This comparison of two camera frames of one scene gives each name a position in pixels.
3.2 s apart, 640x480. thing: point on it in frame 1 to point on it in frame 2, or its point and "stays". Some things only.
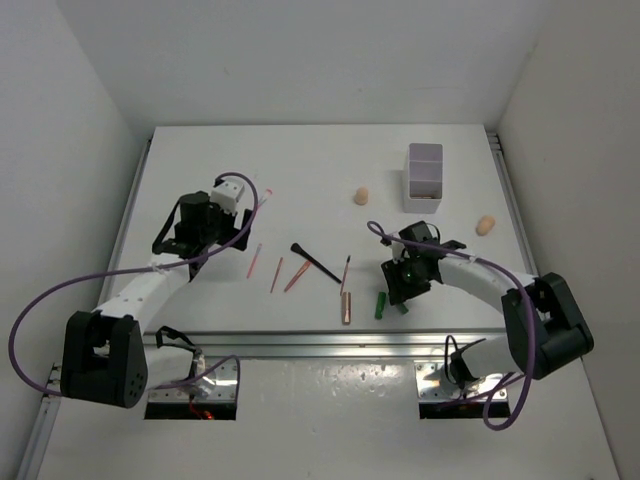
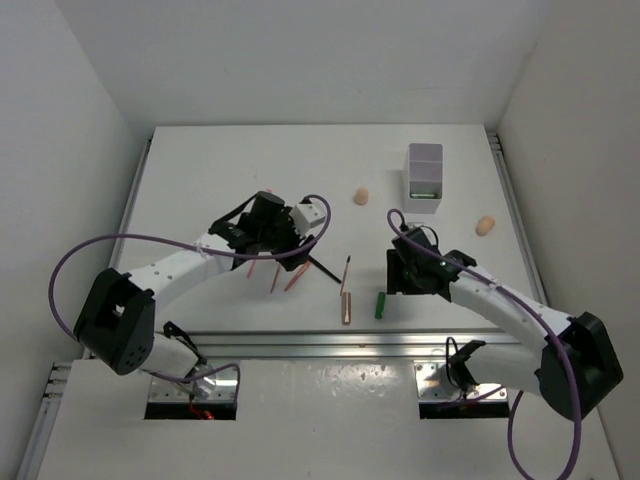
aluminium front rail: x=338 y=343 stays
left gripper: x=231 y=231 to x=294 y=239
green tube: x=380 y=304 stays
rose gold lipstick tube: x=346 y=308 stays
